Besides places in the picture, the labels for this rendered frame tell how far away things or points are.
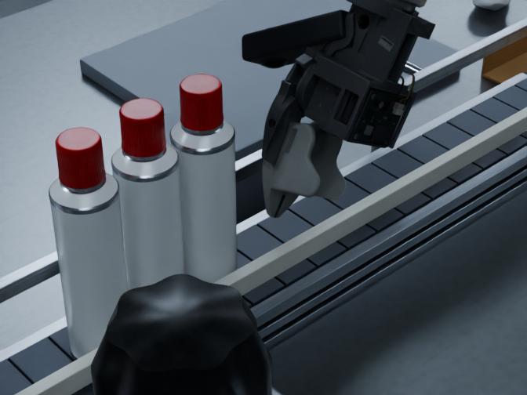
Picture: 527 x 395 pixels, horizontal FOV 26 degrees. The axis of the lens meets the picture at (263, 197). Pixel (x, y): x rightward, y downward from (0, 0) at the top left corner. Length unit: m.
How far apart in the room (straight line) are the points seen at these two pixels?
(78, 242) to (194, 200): 0.11
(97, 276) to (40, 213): 0.33
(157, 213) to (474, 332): 0.33
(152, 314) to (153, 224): 0.36
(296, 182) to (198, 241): 0.10
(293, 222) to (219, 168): 0.19
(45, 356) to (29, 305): 0.13
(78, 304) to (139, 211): 0.09
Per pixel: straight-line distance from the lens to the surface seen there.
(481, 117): 1.25
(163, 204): 0.88
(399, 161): 1.16
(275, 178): 0.98
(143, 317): 0.53
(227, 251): 0.95
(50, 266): 0.91
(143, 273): 0.92
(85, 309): 0.89
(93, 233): 0.84
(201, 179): 0.90
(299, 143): 0.97
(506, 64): 1.44
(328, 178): 0.99
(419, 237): 1.10
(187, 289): 0.54
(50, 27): 1.53
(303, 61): 0.96
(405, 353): 1.02
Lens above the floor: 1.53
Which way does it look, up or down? 36 degrees down
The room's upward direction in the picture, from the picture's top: straight up
